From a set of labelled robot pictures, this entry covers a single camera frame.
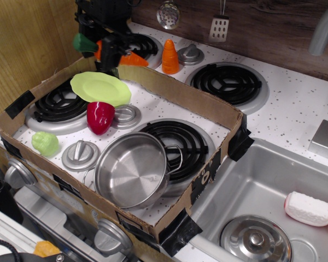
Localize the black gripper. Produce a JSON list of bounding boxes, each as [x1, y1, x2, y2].
[[75, 1, 134, 70]]

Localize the orange toy carrot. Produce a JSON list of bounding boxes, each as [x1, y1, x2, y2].
[[73, 33, 149, 67]]

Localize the light green toy plate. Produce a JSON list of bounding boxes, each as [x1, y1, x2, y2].
[[70, 72, 132, 107]]

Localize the orange toy carrot tip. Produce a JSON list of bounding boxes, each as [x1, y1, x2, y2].
[[162, 39, 179, 74]]

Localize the back left stove burner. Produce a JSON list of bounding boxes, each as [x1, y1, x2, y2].
[[127, 33, 163, 69]]

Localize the stove burner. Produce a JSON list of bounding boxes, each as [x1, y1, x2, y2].
[[25, 79, 88, 135], [127, 33, 163, 69], [134, 118, 215, 198], [185, 62, 270, 115]]

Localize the hanging slotted spoon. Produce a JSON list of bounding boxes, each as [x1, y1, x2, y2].
[[156, 1, 181, 30]]

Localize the red toy pepper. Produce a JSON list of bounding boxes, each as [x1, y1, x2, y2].
[[87, 102, 115, 135]]

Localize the silver knob back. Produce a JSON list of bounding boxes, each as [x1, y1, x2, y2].
[[177, 44, 204, 66]]

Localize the silver knob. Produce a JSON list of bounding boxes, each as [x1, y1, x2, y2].
[[177, 44, 204, 66], [61, 140, 100, 172]]

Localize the front left stove burner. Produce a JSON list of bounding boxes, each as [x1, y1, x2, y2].
[[25, 79, 88, 135]]

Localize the hanging metal spatula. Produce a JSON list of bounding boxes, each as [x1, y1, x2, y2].
[[208, 1, 230, 43]]

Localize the silver knob front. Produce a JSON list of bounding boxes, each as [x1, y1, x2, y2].
[[61, 140, 100, 172]]

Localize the green toy lettuce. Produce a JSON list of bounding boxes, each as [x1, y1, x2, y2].
[[32, 132, 59, 157]]

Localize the steel pot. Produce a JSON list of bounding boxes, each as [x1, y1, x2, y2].
[[91, 132, 183, 210]]

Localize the front right stove burner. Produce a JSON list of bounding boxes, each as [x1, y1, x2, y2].
[[134, 118, 215, 198]]

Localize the back right stove burner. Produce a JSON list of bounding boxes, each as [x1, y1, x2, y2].
[[185, 62, 270, 115]]

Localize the oven knob left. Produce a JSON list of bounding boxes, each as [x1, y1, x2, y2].
[[4, 158, 37, 189]]

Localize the oven knob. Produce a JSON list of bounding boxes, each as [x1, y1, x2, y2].
[[93, 218, 133, 257], [4, 158, 37, 189]]

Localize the oven knob right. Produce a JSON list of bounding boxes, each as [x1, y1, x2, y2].
[[93, 218, 133, 257]]

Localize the steel sink basin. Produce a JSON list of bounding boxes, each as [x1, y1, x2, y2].
[[190, 138, 328, 262]]

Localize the cardboard fence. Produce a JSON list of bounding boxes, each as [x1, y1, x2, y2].
[[0, 58, 253, 257]]

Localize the yellow toy piece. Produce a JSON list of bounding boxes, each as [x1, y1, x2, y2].
[[33, 241, 61, 258]]

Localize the silver faucet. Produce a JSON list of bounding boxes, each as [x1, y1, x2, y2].
[[308, 2, 328, 78]]

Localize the steel pot lid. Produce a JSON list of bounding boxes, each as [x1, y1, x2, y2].
[[219, 215, 292, 261]]

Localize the white red toy sponge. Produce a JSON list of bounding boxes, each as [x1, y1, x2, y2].
[[284, 192, 328, 227]]

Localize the silver knob ring middle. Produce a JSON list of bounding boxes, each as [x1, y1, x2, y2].
[[110, 104, 142, 130]]

